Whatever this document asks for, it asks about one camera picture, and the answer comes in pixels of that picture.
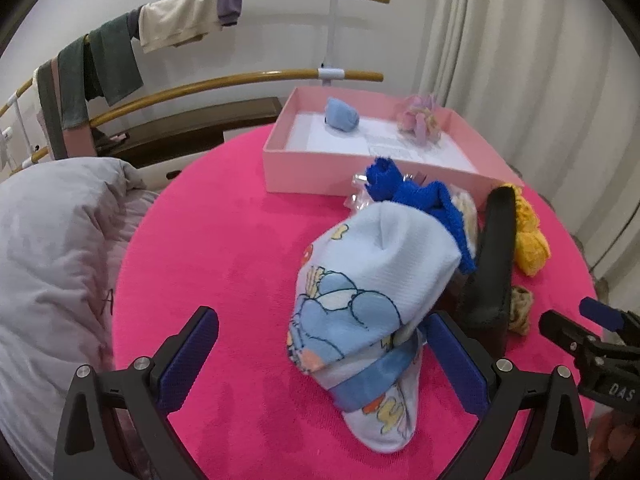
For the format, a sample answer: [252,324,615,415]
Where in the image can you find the black padded case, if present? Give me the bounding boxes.
[440,186,517,353]

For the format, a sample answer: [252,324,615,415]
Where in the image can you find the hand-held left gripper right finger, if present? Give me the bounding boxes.
[424,310,592,480]

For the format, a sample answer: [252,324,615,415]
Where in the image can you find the grey garment with pink panel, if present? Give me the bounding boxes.
[34,42,101,158]

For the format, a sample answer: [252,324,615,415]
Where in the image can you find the grey pink duvet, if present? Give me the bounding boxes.
[0,156,161,476]

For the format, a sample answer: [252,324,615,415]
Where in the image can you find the small blue plush toy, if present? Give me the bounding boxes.
[324,97,360,132]

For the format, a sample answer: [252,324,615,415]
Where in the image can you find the wooden rail rack white stand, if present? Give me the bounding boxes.
[0,0,391,171]

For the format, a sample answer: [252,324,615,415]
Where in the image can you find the cream garment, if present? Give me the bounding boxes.
[138,0,223,54]

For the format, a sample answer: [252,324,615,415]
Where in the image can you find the pink cardboard box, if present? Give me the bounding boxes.
[262,86,523,198]

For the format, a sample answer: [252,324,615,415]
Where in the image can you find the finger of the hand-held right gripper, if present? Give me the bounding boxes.
[539,310,618,361]
[580,297,640,336]

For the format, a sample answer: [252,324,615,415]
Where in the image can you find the low white drawer cabinet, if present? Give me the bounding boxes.
[95,96,283,171]

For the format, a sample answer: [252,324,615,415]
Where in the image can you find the dark green towel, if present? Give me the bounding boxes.
[87,14,145,107]

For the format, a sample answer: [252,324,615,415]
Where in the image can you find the bag of cotton swabs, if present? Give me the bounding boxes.
[344,172,478,241]

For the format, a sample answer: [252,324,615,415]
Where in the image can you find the yellow crocheted item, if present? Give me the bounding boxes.
[497,183,551,277]

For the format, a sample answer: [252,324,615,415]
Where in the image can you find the pastel pink purple scrunchie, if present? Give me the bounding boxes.
[396,94,446,145]

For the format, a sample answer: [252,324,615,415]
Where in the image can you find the beige scrunchie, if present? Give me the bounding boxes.
[509,285,535,337]

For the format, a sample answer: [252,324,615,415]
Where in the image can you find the purple garment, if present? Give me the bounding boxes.
[217,0,244,27]

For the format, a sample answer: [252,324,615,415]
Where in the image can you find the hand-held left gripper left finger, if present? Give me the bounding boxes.
[52,305,221,480]

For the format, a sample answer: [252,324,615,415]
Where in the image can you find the blue knitted cloth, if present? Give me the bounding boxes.
[365,157,478,276]

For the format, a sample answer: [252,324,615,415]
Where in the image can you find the light blue baby hat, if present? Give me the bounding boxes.
[286,201,462,455]

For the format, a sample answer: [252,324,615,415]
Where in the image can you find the cream curtain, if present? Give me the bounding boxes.
[412,0,640,281]

